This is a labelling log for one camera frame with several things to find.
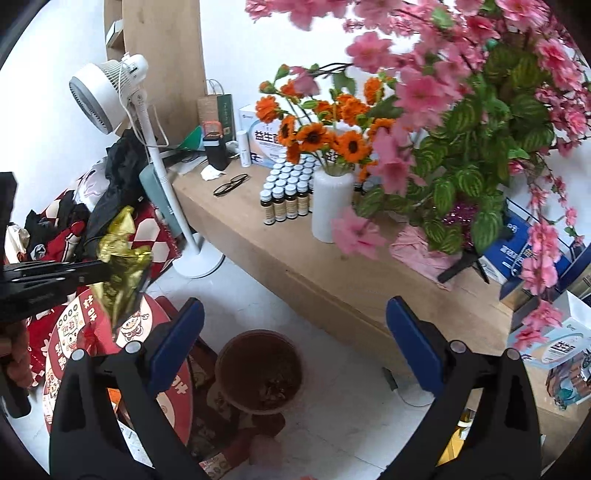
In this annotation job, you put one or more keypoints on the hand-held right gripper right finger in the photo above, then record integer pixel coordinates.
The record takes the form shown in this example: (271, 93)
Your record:
(411, 341)

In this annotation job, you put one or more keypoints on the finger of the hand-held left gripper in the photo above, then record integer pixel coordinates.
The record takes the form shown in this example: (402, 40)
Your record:
(69, 273)

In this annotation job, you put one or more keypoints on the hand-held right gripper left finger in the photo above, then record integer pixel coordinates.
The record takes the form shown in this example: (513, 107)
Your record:
(178, 334)

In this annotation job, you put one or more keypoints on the gold foil wrapper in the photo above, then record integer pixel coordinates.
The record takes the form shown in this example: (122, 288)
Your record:
(122, 272)

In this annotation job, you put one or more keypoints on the brown round waste bin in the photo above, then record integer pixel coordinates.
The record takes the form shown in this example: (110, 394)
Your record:
(240, 364)

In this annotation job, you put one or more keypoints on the person's left hand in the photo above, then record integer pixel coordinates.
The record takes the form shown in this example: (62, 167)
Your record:
(18, 355)

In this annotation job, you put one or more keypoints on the round red printed table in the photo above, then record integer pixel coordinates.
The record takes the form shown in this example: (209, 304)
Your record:
(138, 323)

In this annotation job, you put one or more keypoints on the red and black garment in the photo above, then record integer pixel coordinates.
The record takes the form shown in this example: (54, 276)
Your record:
(55, 226)

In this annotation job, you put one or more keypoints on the black stand leg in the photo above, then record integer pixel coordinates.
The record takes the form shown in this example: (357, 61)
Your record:
(457, 270)

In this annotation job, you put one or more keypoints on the red white chequered blanket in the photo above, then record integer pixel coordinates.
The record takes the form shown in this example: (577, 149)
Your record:
(157, 240)

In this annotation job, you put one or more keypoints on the white printed pillow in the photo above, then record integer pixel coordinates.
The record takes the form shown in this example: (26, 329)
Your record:
(92, 182)

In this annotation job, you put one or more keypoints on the black jacket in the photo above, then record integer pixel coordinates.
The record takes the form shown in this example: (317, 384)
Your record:
(120, 184)

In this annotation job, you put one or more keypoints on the yellow packet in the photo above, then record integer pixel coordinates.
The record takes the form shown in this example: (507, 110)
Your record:
(450, 447)

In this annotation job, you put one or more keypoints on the dark blue open box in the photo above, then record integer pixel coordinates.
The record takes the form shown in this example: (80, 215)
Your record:
(512, 290)

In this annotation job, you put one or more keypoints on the pale teal chair back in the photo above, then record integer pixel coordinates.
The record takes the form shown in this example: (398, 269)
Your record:
(157, 194)

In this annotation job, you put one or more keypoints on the black framed glasses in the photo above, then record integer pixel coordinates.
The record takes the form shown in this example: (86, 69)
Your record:
(225, 187)

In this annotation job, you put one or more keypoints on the white ribbed vase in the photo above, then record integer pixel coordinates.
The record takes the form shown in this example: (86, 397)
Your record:
(330, 207)

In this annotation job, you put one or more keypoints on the pale blue white box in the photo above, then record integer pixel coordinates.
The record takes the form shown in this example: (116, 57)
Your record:
(568, 341)

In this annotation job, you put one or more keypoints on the single brown glass bottle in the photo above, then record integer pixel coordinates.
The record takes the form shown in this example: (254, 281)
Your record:
(358, 191)

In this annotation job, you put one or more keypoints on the crumpled white tissue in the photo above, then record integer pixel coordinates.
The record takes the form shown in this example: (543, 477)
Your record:
(211, 173)

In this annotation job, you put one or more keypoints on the colourful printed box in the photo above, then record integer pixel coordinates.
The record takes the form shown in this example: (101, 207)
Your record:
(570, 383)

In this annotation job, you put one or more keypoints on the group of small brown bottles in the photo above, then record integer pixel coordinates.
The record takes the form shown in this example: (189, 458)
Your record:
(281, 198)

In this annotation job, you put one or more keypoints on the white standing fan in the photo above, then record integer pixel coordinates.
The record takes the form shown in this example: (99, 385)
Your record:
(94, 97)

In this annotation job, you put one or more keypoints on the green plastic sheet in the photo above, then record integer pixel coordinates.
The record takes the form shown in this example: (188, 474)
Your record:
(194, 141)

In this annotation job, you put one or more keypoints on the white tube bottle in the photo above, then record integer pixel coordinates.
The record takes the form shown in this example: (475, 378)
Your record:
(243, 150)

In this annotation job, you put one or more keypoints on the large blue white box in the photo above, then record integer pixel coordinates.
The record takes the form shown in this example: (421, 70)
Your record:
(258, 138)

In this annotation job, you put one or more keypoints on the brown paper bag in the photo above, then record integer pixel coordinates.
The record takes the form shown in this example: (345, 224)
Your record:
(217, 108)

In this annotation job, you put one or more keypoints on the orange artificial flowers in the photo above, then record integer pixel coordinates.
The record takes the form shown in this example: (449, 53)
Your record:
(314, 136)

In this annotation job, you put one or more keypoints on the green striped leaf plant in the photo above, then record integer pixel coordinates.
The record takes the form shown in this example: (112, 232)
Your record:
(466, 115)

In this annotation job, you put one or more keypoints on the pink artificial blossom branches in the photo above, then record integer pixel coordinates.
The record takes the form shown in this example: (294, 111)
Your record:
(415, 97)

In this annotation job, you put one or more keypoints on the tall wooden shelf unit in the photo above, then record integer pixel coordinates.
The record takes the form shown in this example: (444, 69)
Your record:
(161, 37)

